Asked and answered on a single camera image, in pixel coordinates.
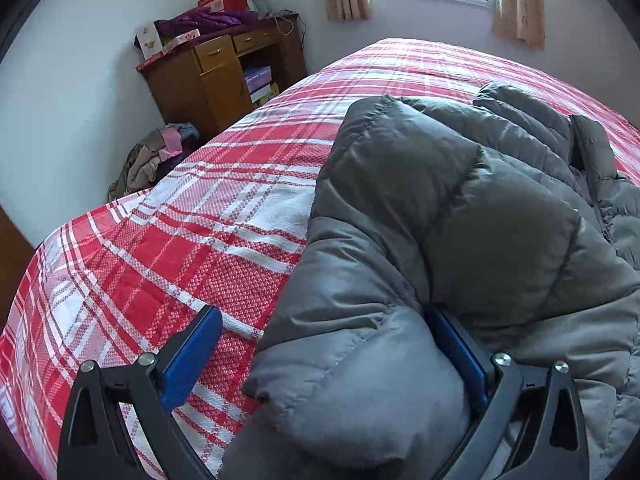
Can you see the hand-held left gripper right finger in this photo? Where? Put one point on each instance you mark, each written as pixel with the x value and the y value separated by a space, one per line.
pixel 462 355

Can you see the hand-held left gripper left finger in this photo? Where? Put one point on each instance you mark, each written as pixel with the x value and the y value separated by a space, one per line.
pixel 192 355

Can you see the grey puffer jacket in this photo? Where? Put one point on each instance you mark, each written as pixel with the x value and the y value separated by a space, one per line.
pixel 440 220

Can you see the pile of clothes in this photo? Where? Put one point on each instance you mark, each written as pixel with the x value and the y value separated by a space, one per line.
pixel 150 157

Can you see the red white plaid bed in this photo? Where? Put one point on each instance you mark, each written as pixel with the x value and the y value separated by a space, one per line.
pixel 175 240

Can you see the brown wooden door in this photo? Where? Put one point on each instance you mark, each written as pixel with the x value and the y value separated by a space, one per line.
pixel 12 265

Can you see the yellow shoe box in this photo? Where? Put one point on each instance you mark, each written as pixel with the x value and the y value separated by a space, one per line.
pixel 267 99

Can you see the white shoe box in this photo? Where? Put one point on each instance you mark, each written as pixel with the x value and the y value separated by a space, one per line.
pixel 261 92

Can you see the brown wooden cabinet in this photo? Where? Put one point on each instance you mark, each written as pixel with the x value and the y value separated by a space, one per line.
pixel 220 75

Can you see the purple shoe box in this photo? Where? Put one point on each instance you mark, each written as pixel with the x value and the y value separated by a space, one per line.
pixel 257 77

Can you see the flat red box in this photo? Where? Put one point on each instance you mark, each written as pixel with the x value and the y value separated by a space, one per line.
pixel 175 42

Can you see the white printed box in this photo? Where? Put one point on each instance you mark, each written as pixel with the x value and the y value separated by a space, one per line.
pixel 149 40

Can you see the purple garment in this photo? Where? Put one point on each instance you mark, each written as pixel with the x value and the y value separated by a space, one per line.
pixel 200 21

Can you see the red gift bag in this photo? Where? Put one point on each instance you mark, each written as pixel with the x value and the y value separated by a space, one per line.
pixel 222 1

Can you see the pale green bag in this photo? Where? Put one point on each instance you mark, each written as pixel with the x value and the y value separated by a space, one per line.
pixel 257 2

